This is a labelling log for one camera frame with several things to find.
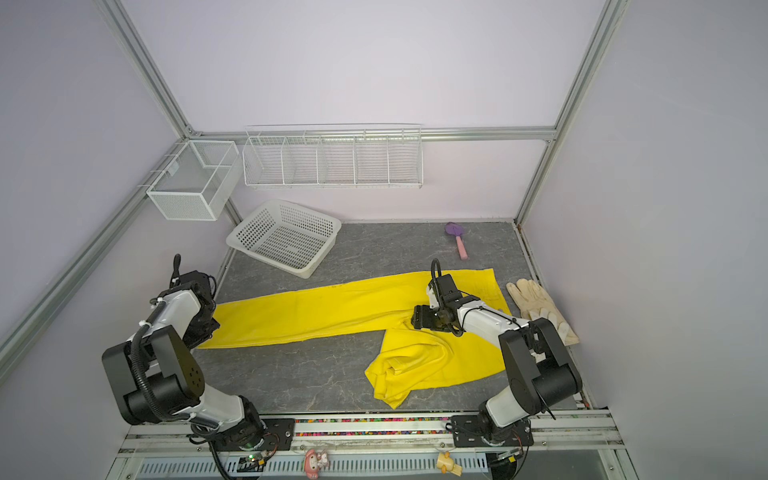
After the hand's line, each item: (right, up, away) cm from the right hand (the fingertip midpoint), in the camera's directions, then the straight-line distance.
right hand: (424, 322), depth 92 cm
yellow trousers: (-5, -7, -13) cm, 16 cm away
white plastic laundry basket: (-52, +28, +24) cm, 63 cm away
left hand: (-64, -3, -11) cm, 65 cm away
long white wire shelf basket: (-14, +55, +13) cm, 58 cm away
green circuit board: (-44, -30, -20) cm, 57 cm away
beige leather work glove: (+37, +5, +5) cm, 38 cm away
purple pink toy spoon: (+15, +30, +25) cm, 42 cm away
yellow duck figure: (+3, -26, -25) cm, 36 cm away
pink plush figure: (-28, -26, -24) cm, 45 cm away
